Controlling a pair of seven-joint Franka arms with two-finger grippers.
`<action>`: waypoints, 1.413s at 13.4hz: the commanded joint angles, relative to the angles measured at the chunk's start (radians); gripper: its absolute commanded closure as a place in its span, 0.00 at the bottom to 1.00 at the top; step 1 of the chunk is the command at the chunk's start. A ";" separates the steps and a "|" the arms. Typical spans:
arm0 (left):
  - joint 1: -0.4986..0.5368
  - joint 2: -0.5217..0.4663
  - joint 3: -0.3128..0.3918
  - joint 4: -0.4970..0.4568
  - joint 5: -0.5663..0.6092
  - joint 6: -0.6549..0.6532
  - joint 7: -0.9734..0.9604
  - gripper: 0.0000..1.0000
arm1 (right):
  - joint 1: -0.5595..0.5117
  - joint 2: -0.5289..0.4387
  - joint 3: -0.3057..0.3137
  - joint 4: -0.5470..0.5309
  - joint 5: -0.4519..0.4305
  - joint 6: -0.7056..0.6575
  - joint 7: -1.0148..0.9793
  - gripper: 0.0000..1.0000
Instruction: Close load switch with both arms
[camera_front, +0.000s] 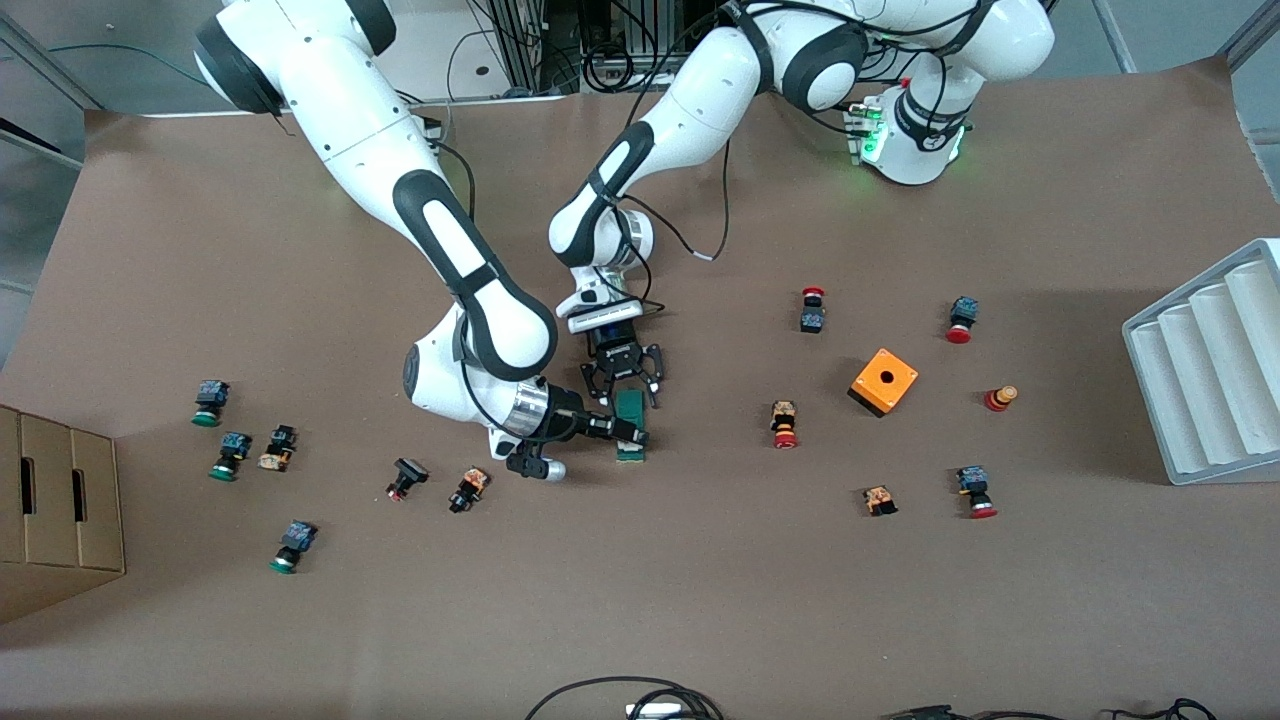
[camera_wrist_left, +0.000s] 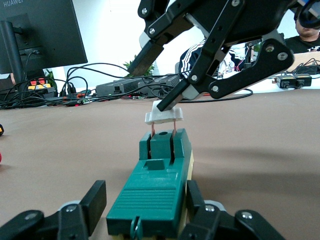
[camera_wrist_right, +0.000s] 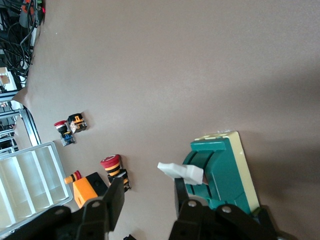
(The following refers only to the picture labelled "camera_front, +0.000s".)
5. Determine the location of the green load switch white handle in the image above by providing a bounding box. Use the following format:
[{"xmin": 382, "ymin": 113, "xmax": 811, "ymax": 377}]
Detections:
[{"xmin": 613, "ymin": 388, "xmax": 648, "ymax": 464}]

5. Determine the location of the black button orange contact block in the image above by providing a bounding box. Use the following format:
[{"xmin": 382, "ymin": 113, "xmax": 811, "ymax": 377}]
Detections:
[{"xmin": 447, "ymin": 466, "xmax": 492, "ymax": 515}]

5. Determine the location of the black square head button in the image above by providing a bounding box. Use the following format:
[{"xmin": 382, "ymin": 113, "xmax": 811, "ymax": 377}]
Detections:
[{"xmin": 385, "ymin": 457, "xmax": 430, "ymax": 502}]

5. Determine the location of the green button blue contact block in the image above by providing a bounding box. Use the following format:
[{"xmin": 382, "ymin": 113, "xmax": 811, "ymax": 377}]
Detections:
[
  {"xmin": 208, "ymin": 431, "xmax": 253, "ymax": 483},
  {"xmin": 191, "ymin": 379, "xmax": 232, "ymax": 429},
  {"xmin": 268, "ymin": 520, "xmax": 319, "ymax": 576}
]

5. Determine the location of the aluminium equipment rack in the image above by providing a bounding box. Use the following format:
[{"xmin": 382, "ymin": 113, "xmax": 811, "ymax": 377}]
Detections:
[{"xmin": 488, "ymin": 0, "xmax": 583, "ymax": 97}]

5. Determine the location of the brown cardboard box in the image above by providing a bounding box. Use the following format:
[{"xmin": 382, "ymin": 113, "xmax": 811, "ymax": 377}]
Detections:
[{"xmin": 0, "ymin": 405, "xmax": 127, "ymax": 626}]

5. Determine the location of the white compartment tray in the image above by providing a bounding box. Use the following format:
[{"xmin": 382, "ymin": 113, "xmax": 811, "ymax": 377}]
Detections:
[{"xmin": 1121, "ymin": 238, "xmax": 1280, "ymax": 487}]

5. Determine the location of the grey metal bar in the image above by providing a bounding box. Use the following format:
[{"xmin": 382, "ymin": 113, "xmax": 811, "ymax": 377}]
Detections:
[{"xmin": 1088, "ymin": 0, "xmax": 1139, "ymax": 73}]

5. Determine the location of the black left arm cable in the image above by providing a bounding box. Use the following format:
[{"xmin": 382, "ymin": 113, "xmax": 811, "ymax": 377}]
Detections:
[{"xmin": 625, "ymin": 138, "xmax": 736, "ymax": 264}]

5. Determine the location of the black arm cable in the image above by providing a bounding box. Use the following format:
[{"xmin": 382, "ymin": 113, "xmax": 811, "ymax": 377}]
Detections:
[
  {"xmin": 430, "ymin": 138, "xmax": 477, "ymax": 219},
  {"xmin": 625, "ymin": 138, "xmax": 736, "ymax": 264}
]

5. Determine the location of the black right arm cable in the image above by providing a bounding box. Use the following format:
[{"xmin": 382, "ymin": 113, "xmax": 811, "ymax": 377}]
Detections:
[{"xmin": 430, "ymin": 138, "xmax": 477, "ymax": 219}]

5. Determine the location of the orange black button enclosure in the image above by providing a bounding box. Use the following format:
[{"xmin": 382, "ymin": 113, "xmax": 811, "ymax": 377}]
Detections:
[{"xmin": 848, "ymin": 347, "xmax": 920, "ymax": 419}]

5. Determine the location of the black looped cable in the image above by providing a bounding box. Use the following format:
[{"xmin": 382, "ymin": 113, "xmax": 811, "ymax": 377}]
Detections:
[{"xmin": 524, "ymin": 677, "xmax": 725, "ymax": 720}]

